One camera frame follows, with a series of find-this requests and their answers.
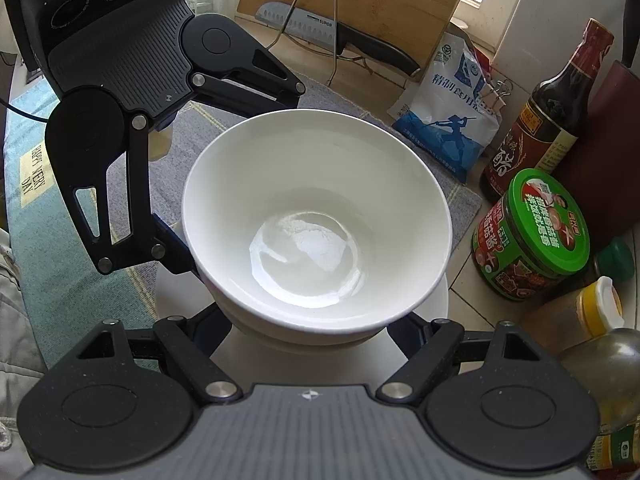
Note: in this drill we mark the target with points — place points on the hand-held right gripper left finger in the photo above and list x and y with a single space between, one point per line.
207 332

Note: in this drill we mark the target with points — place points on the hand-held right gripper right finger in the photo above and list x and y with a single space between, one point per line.
407 332

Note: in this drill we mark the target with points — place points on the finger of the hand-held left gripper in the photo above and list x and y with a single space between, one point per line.
280 85
135 210

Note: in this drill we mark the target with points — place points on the white fruit print plate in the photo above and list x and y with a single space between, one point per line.
300 370

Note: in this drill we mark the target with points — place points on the grey checked dish towel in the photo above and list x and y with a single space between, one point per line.
167 185

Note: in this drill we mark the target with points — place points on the bamboo cutting board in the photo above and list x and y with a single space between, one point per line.
380 0

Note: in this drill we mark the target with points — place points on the green lid sauce jar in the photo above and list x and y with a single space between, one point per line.
535 240

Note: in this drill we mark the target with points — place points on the yellow cap spice jar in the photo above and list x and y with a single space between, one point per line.
575 315

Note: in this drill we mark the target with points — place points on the white blue salt bag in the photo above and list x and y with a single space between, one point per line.
450 125

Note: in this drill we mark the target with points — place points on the person's grey jacket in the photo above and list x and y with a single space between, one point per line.
20 350

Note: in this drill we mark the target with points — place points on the red cap glass bottle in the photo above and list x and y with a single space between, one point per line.
610 380

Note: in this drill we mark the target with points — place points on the silver binder clip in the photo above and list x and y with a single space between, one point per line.
497 95

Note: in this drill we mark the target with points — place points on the green cap spice bottle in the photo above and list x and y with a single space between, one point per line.
615 260

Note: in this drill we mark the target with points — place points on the green label oil bottle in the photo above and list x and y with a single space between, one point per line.
620 447

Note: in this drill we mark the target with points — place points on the dark vinegar bottle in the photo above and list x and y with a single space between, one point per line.
545 125

